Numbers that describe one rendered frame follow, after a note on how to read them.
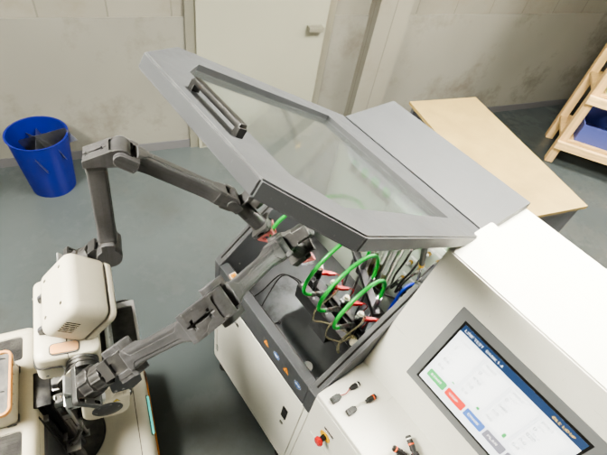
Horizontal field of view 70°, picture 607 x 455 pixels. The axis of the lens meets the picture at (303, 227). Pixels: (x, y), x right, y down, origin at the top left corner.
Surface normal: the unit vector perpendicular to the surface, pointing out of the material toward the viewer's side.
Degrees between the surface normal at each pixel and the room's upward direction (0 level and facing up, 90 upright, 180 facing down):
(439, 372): 76
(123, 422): 0
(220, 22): 90
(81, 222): 0
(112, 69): 90
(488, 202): 0
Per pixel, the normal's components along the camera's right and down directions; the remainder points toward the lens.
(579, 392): -0.73, 0.19
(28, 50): 0.36, 0.73
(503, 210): 0.15, -0.66
